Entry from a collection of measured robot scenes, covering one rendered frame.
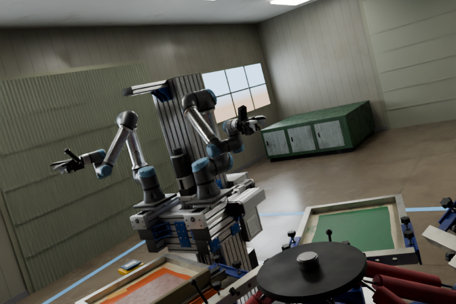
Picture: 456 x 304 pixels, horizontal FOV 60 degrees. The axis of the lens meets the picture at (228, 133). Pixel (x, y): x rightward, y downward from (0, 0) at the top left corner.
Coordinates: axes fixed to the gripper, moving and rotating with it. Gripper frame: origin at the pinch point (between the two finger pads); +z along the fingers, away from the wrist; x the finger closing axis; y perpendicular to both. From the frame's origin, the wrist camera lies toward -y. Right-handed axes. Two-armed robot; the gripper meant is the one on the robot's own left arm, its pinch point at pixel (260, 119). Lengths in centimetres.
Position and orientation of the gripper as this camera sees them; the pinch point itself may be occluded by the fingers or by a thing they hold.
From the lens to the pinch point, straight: 201.4
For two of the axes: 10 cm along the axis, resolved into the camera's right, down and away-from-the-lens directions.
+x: -7.9, 4.0, -4.7
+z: 5.0, -0.4, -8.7
